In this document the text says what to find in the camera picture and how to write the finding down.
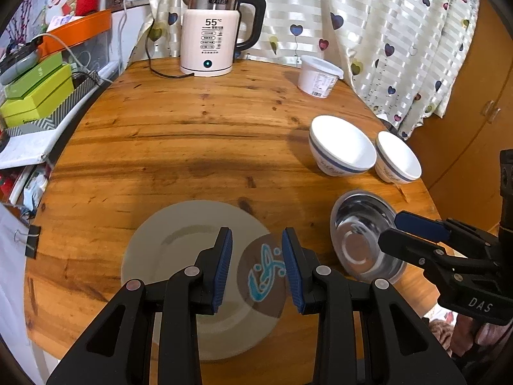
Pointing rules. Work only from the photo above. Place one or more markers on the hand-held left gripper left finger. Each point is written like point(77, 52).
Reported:
point(222, 268)

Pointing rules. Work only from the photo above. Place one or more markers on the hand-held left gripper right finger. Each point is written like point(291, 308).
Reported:
point(292, 272)

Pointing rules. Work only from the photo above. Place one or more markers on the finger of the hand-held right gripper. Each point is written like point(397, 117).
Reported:
point(412, 248)
point(421, 224)

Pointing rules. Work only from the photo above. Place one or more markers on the beige plate with fish print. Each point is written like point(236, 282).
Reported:
point(180, 272)

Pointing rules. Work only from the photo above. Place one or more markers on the stainless steel bowl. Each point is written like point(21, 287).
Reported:
point(360, 240)

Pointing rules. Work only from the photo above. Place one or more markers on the white bowl with blue stripe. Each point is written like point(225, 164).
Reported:
point(342, 144)
point(398, 158)

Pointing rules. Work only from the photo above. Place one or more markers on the person's right hand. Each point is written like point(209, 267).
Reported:
point(487, 333)

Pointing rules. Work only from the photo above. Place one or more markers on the wooden cabinet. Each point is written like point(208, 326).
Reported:
point(473, 100)

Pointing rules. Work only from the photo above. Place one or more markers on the white plastic tub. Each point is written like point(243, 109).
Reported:
point(318, 76)

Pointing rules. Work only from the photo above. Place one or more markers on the black binder clip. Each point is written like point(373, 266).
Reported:
point(32, 242)

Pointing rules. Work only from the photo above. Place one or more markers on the heart print curtain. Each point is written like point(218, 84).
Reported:
point(360, 20)

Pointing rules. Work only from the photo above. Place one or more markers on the chevron patterned box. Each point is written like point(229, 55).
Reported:
point(60, 116)

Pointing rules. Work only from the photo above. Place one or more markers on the white electric kettle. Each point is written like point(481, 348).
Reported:
point(208, 36)

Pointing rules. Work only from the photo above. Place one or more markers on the white shelf board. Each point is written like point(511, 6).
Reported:
point(22, 148)

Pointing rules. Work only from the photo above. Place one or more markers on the lime green box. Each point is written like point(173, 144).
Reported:
point(36, 100)

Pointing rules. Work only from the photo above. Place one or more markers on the dark green flat box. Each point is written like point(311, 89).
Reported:
point(36, 74)

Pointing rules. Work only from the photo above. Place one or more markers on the clear box with orange lid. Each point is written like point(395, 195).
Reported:
point(80, 32)

